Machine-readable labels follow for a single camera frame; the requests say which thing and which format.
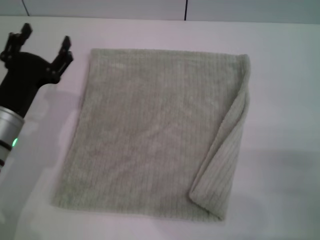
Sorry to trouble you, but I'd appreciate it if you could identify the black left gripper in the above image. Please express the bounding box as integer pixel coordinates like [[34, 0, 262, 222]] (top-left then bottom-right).
[[0, 22, 75, 117]]

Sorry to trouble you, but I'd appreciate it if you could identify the light green ribbed towel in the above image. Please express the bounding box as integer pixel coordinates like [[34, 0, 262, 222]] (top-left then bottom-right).
[[49, 48, 252, 222]]

